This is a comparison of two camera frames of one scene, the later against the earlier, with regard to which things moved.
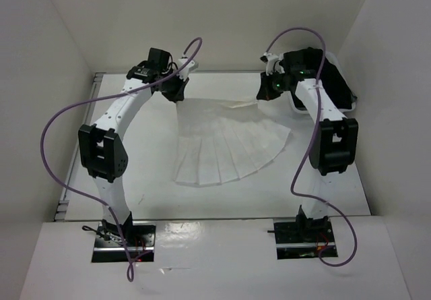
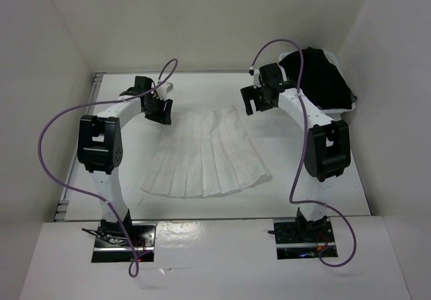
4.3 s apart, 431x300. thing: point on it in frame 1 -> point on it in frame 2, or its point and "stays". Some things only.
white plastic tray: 343,79 stays
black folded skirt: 304,64 stays
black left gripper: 178,94 -> 163,116
